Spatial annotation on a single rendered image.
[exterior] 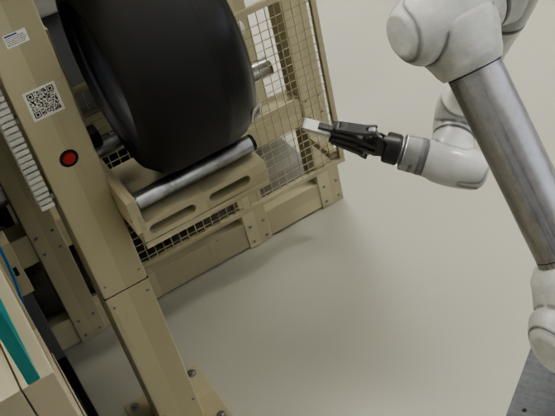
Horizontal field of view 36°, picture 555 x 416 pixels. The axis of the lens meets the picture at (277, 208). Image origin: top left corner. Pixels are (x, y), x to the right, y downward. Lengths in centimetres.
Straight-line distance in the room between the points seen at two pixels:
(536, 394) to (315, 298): 129
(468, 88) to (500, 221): 170
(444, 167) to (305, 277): 118
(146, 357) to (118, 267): 34
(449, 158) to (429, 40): 58
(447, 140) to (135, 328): 100
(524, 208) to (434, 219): 168
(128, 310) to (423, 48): 122
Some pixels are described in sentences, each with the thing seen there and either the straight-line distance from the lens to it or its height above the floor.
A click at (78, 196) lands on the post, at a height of 95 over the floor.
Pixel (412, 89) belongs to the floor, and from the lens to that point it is 393.
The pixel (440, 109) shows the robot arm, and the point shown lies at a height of 95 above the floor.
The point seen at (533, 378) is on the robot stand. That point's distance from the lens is 190.
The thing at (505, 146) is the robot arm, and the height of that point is 121.
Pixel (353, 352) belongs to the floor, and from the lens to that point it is 282.
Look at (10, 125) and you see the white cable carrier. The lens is 201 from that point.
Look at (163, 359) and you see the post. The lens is 254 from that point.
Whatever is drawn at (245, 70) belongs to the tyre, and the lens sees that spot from 195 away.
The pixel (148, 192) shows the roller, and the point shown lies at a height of 92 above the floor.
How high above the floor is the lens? 215
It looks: 39 degrees down
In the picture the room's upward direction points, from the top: 15 degrees counter-clockwise
